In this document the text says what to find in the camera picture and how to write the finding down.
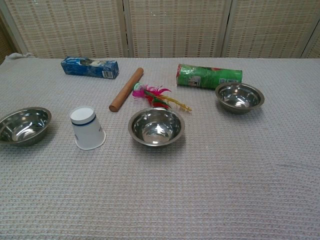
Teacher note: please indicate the pink and green feather shuttlecock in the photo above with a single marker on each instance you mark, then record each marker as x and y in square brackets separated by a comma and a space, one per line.
[150, 96]

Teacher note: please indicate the blue cookie box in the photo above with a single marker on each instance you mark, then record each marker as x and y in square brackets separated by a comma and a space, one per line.
[87, 68]

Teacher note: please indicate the wooden rolling pin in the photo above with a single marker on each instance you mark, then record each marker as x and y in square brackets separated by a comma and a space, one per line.
[126, 90]

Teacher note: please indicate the grey waffle-weave tablecloth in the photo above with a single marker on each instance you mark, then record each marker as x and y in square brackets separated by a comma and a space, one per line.
[175, 187]

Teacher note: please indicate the green chips can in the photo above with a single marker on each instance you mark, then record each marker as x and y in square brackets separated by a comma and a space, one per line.
[200, 76]

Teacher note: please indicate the woven folding screen panel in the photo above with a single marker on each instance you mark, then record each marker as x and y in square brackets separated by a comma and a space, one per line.
[175, 27]
[313, 51]
[70, 27]
[270, 27]

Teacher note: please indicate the white plastic cup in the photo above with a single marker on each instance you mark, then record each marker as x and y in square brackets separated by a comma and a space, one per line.
[86, 130]

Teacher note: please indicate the metal bowl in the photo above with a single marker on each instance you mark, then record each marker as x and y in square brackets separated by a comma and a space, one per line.
[22, 126]
[156, 127]
[239, 97]

